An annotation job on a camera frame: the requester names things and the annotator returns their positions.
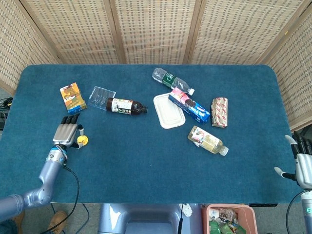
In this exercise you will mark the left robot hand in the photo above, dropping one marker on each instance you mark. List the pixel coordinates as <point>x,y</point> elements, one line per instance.
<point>64,132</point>

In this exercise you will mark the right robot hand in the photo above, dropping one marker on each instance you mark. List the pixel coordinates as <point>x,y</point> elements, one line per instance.
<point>304,165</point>

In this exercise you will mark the yellow round plastic toy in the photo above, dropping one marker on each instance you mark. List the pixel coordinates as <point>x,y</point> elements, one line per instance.
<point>83,140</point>

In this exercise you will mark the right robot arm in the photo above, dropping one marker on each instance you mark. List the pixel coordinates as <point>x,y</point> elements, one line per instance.
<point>307,212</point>

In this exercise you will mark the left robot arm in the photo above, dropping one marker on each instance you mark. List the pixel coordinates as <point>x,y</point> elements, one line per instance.
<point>48,170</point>

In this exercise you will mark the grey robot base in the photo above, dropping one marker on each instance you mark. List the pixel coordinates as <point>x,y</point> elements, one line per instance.
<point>146,219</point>

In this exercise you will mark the clear plastic tray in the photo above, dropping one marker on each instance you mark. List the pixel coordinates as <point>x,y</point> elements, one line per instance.
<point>97,96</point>

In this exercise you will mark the orange snack box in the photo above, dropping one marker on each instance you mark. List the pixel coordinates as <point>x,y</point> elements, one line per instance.
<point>73,98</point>

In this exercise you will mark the black table control box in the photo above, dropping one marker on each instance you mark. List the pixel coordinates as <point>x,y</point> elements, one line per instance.
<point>263,205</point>

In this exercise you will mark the dark drink bottle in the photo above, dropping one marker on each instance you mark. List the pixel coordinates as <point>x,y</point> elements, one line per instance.
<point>124,106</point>

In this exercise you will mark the pink waste bin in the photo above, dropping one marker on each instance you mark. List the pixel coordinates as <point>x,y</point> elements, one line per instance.
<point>252,217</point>

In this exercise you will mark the tan shoe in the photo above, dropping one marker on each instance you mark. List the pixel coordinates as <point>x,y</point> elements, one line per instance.
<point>58,220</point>
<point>20,219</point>

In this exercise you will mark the woven folding screen panel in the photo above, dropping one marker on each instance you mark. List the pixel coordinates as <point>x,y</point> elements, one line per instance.
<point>295,73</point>
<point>156,29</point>
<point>239,31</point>
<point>78,29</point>
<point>17,48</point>

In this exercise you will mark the blue felt table mat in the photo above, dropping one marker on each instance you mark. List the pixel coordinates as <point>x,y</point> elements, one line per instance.
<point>156,165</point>

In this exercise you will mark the red patterned snack pack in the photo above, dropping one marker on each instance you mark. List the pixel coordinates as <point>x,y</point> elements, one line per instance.
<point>220,112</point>

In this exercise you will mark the yellow tea bottle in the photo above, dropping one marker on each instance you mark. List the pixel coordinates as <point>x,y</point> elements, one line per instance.
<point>207,141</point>

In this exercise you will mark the white plastic container lid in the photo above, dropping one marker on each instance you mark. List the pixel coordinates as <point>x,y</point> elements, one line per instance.
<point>168,114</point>

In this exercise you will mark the clear water bottle green label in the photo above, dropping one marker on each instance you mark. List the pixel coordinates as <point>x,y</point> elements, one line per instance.
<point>170,80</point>

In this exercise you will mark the white perforated plate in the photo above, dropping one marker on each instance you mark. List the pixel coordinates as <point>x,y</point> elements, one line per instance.
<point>188,209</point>

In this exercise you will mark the blue cookie box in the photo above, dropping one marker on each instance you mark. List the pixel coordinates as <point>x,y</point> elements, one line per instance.
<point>192,107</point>

